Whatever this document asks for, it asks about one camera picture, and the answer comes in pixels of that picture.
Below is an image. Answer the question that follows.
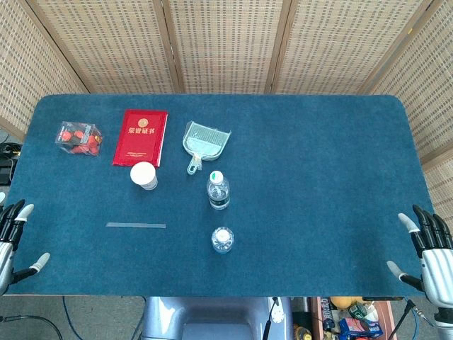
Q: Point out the bag of red fruit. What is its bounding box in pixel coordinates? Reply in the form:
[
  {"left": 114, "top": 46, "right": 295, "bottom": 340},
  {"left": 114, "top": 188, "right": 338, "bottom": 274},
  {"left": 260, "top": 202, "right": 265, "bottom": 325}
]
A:
[{"left": 54, "top": 120, "right": 105, "bottom": 157}]

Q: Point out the blue felt covered table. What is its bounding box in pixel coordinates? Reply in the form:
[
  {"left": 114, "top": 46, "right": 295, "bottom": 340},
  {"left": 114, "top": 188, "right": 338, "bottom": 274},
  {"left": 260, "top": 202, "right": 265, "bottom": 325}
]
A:
[{"left": 2, "top": 93, "right": 439, "bottom": 298}]

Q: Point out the black torso cable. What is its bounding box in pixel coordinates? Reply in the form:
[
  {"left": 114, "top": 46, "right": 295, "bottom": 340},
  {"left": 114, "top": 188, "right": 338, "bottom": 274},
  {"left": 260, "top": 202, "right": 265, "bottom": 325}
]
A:
[{"left": 263, "top": 297, "right": 281, "bottom": 340}]

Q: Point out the grey robot torso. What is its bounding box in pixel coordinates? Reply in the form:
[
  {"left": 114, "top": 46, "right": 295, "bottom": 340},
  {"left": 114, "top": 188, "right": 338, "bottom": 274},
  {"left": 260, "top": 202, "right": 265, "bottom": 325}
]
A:
[{"left": 140, "top": 296, "right": 294, "bottom": 340}]

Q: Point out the woven bamboo folding screen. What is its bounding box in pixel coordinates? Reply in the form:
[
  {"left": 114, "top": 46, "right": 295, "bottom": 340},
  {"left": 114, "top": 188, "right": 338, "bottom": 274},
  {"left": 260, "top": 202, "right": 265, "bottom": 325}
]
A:
[{"left": 0, "top": 0, "right": 453, "bottom": 231}]

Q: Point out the white paper cup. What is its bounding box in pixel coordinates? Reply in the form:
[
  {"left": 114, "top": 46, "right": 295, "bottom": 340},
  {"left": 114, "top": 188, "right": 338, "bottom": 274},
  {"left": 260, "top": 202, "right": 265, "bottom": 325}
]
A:
[{"left": 130, "top": 161, "right": 159, "bottom": 191}]

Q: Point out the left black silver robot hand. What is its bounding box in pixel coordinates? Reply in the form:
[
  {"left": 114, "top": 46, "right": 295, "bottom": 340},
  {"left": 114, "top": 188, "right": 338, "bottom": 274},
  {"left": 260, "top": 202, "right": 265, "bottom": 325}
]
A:
[{"left": 0, "top": 199, "right": 51, "bottom": 295}]

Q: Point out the red certificate book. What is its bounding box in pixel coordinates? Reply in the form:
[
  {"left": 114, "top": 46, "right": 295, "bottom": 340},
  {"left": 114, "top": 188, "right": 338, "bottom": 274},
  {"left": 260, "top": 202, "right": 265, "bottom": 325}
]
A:
[{"left": 112, "top": 108, "right": 168, "bottom": 168}]

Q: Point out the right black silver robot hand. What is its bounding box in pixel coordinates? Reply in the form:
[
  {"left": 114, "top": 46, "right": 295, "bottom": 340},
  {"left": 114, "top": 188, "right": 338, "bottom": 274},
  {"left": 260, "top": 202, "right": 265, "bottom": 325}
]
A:
[{"left": 386, "top": 204, "right": 453, "bottom": 310}]

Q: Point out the pale green plastic dustpan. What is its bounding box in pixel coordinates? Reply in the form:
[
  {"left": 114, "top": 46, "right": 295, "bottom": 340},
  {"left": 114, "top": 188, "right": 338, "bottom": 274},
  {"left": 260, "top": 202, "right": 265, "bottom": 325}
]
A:
[{"left": 182, "top": 120, "right": 232, "bottom": 176}]

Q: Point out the water bottle with blue label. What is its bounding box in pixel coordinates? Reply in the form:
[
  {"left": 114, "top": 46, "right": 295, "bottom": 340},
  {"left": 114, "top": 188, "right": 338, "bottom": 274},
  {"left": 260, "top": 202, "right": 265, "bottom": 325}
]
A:
[{"left": 211, "top": 226, "right": 236, "bottom": 254}]

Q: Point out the black floor cable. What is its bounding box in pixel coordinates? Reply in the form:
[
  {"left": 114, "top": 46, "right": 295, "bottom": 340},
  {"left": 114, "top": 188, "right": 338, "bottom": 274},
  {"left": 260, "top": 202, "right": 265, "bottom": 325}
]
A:
[{"left": 0, "top": 314, "right": 65, "bottom": 340}]

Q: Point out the black cable with plug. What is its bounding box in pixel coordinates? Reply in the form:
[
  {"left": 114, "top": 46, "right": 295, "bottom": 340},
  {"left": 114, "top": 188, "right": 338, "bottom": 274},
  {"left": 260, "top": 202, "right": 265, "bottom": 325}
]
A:
[{"left": 389, "top": 299, "right": 437, "bottom": 340}]

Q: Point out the blue snack packet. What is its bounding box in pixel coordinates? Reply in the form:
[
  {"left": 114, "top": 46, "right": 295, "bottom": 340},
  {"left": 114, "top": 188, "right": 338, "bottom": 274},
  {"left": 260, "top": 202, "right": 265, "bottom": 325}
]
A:
[{"left": 338, "top": 317, "right": 385, "bottom": 338}]

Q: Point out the wooden crate of snacks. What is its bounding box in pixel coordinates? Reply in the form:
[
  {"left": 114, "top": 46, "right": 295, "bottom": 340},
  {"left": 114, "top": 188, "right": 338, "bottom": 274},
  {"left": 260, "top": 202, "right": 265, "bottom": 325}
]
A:
[{"left": 306, "top": 296, "right": 399, "bottom": 340}]

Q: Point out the black equipment on floor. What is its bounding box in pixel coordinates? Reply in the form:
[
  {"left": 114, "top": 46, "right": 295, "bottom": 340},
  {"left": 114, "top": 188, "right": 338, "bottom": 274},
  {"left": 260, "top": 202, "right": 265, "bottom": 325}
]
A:
[{"left": 0, "top": 131, "right": 21, "bottom": 186}]

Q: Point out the water bottle with green label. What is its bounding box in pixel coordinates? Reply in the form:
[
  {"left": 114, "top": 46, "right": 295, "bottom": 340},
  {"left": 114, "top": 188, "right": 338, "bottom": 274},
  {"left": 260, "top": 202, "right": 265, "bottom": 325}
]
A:
[{"left": 206, "top": 170, "right": 231, "bottom": 211}]

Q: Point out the transparent plastic straw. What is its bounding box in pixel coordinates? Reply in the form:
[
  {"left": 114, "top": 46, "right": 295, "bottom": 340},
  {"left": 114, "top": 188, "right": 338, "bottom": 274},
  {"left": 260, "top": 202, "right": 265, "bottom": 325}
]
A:
[{"left": 105, "top": 222, "right": 167, "bottom": 230}]

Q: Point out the blue floor cable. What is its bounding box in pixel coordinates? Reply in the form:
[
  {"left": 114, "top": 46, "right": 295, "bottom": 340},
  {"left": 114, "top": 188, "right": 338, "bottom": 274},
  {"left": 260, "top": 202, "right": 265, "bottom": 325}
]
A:
[{"left": 62, "top": 296, "right": 88, "bottom": 340}]

